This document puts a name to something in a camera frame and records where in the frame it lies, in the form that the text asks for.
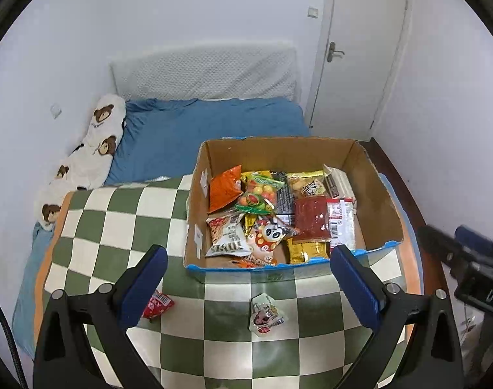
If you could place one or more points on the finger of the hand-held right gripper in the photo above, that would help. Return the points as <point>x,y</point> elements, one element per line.
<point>473,237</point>
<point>436,245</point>

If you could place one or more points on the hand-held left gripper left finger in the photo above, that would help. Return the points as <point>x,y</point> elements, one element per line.
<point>145,279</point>

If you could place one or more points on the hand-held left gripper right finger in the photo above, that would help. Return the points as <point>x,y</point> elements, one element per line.
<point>355,287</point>

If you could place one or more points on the yellow snack packet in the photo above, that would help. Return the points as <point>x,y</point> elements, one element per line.
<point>297,253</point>
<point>317,249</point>

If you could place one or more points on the cardboard box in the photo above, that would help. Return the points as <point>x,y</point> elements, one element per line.
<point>372,186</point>

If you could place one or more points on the white snack packet gold print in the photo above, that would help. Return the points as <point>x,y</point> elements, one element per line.
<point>228,237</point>

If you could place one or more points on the orange panda snack packet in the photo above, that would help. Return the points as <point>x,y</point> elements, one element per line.
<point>270,237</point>

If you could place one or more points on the small orange snack packet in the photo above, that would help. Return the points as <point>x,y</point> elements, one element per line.
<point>224,190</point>

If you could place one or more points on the green fruit candy packet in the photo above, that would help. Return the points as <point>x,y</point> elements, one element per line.
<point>260,192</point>

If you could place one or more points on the small red snack packet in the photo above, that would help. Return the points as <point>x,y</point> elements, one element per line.
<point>159,304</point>

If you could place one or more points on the green checkered tablecloth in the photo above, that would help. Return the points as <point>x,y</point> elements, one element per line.
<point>108,227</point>

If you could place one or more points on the red and white snack packet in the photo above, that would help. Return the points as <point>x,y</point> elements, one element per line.
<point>341,223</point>

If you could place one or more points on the dark red snack packet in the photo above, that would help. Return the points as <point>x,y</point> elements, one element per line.
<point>311,219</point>

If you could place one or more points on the small white cartoon snack packet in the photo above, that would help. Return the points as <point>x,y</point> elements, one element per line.
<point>266,314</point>

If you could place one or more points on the tan cookie snack packet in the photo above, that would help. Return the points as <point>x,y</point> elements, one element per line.
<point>307,184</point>

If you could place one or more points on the black snack packet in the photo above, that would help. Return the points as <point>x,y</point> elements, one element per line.
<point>285,196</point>

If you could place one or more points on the bear print pillow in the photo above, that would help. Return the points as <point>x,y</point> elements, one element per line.
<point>94,150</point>

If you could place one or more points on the bed with blue sheet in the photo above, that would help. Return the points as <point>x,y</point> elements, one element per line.
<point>214,129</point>

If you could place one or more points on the white door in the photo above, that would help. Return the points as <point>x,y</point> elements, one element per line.
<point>355,56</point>

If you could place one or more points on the white quilted headboard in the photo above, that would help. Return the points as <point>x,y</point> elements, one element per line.
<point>206,69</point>

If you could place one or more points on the white wall socket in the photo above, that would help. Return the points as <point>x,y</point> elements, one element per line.
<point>56,111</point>

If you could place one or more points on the white light switch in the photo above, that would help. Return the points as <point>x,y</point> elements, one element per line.
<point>312,12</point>

